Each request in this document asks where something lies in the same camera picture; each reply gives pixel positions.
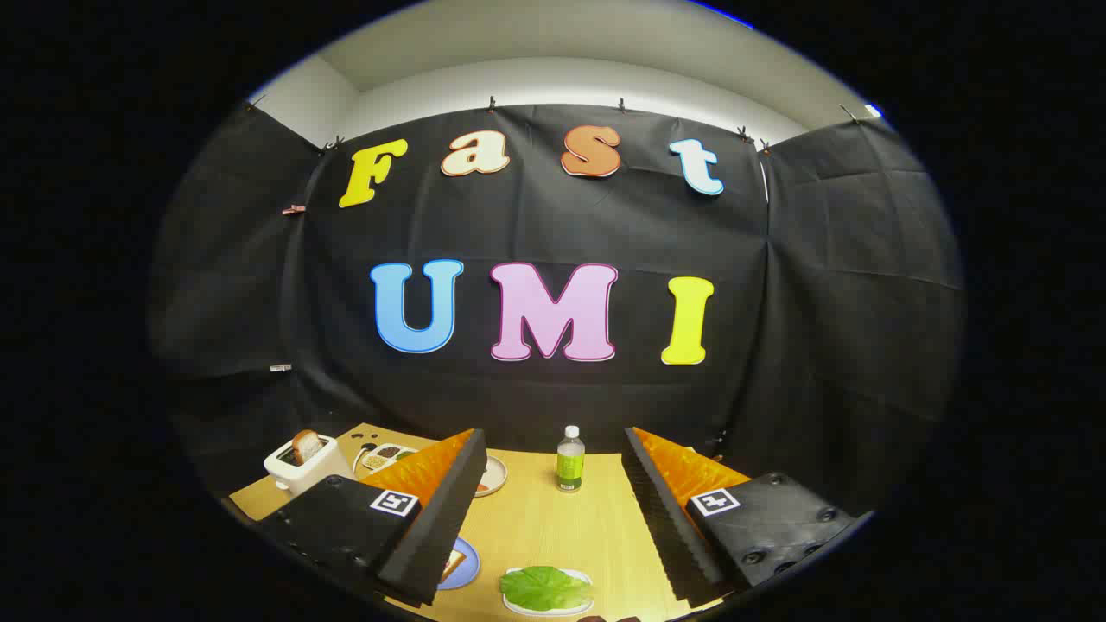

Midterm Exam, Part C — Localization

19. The white round plate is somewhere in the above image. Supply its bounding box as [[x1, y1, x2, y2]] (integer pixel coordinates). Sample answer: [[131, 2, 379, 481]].
[[474, 455, 509, 498]]

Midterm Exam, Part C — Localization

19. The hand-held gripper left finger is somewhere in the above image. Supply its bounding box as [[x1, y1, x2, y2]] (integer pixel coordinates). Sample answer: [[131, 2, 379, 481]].
[[256, 428, 489, 607]]

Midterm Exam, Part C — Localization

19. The green label drink bottle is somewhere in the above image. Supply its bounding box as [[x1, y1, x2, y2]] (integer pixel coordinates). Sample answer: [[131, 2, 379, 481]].
[[556, 425, 586, 493]]

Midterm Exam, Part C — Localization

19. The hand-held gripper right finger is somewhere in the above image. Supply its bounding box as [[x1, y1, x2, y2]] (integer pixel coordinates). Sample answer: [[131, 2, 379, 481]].
[[622, 427, 874, 607]]

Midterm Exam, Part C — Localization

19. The white rectangular plate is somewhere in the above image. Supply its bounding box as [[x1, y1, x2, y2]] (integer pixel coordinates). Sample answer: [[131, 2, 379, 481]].
[[501, 568, 595, 617]]

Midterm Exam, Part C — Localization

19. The black backdrop cloth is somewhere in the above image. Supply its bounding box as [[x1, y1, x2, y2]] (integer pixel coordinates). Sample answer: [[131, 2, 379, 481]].
[[147, 102, 964, 519]]

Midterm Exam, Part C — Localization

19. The green lettuce leaf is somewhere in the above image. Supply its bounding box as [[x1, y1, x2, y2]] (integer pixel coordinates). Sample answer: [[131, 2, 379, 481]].
[[499, 566, 594, 612]]

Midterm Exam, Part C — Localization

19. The white toaster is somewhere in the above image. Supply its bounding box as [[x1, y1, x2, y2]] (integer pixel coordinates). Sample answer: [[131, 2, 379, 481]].
[[264, 435, 355, 497]]

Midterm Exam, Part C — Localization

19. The blue round plate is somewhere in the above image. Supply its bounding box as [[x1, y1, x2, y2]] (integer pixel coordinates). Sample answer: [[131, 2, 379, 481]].
[[436, 536, 481, 591]]

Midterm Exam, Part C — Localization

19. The white sectioned condiment tray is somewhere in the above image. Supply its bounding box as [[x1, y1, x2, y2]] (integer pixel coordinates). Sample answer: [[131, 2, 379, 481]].
[[361, 443, 420, 474]]

